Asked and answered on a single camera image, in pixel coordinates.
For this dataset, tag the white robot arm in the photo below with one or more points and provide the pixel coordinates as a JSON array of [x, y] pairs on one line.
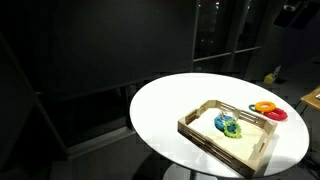
[[291, 6]]

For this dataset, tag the wooden slatted tray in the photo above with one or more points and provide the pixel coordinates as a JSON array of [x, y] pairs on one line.
[[248, 141]]

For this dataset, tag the white card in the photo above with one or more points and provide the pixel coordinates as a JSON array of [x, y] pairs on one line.
[[276, 71]]

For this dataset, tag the metal window frame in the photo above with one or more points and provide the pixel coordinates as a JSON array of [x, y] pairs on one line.
[[213, 56]]

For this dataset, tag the round table base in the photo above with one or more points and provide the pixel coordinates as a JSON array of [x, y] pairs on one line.
[[176, 174]]

